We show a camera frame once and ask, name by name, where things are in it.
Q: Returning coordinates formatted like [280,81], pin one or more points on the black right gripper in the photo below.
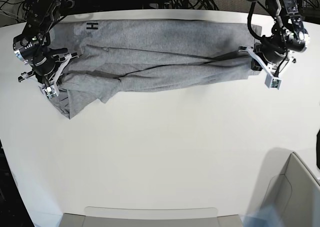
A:
[44,62]

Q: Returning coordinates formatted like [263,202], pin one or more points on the grey T-shirt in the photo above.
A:
[145,55]

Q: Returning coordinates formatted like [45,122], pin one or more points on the grey plastic bin right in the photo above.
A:
[291,199]

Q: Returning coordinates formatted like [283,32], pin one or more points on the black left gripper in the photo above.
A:
[268,56]

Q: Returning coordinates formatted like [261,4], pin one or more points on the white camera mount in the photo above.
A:
[273,76]
[52,79]

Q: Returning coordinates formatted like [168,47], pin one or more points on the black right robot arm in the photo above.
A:
[32,45]

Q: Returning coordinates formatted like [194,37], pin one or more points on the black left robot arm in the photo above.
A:
[288,33]

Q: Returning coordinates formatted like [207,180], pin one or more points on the grey plastic bin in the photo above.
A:
[291,199]
[119,217]

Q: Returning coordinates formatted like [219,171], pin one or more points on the grey plastic bin bottom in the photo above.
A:
[119,217]

